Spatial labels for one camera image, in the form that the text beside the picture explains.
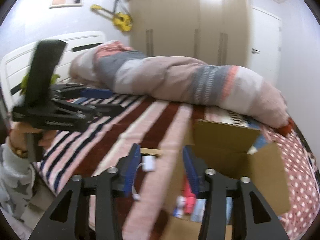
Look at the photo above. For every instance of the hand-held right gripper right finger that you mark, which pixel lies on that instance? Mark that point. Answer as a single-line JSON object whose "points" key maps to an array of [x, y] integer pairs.
{"points": [[191, 170]]}

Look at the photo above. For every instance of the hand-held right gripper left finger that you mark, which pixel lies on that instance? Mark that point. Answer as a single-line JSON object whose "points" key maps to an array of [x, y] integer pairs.
{"points": [[132, 170]]}

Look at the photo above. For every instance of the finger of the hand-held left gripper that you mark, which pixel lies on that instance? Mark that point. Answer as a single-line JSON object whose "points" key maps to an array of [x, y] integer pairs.
{"points": [[97, 92], [110, 110]]}

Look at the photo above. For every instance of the pink plastic bottle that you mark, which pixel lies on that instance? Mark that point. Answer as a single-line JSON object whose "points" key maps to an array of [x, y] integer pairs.
{"points": [[189, 200]]}

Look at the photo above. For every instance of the light blue square case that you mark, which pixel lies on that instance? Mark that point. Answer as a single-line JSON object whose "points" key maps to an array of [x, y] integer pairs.
{"points": [[200, 210]]}

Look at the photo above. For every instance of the brown cardboard box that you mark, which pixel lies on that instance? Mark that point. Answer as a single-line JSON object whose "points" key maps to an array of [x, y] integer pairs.
{"points": [[225, 140]]}

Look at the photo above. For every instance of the person's left forearm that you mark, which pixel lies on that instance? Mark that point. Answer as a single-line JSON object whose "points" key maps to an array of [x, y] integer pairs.
{"points": [[15, 180]]}

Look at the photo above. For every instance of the person's left hand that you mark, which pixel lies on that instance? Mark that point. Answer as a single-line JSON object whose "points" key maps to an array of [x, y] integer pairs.
{"points": [[18, 135]]}

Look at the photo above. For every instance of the green avocado plush toy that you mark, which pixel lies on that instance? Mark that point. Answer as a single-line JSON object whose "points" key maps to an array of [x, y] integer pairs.
{"points": [[25, 83]]}

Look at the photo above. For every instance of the slim gold box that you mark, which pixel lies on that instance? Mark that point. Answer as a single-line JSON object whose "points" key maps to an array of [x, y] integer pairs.
{"points": [[151, 151]]}

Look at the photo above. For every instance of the white bed headboard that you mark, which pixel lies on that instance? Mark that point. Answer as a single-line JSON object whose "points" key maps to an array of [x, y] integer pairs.
{"points": [[22, 57]]}

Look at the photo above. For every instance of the striped fleece blanket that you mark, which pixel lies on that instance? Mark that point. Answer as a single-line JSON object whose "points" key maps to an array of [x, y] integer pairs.
{"points": [[140, 135]]}

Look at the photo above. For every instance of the white printed cloth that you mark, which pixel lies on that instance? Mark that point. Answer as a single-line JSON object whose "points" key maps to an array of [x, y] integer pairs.
{"points": [[236, 118]]}

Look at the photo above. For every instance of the yellow guitar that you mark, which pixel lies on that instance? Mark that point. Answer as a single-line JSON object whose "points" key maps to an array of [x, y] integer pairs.
{"points": [[121, 21]]}

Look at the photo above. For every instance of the rolled striped duvet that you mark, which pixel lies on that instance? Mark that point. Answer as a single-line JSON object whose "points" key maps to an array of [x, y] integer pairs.
{"points": [[180, 80]]}

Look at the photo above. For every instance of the pink polka dot sheet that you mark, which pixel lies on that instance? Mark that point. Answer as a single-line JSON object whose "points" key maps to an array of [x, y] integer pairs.
{"points": [[295, 170]]}

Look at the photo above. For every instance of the red plush toy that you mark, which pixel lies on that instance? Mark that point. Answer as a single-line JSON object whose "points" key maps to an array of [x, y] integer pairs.
{"points": [[287, 127]]}

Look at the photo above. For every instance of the beige wardrobe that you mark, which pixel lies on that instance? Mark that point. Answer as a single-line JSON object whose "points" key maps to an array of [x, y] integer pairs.
{"points": [[187, 22]]}

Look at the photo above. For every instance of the white door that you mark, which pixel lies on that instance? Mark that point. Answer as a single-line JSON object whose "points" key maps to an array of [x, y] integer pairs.
{"points": [[265, 42]]}

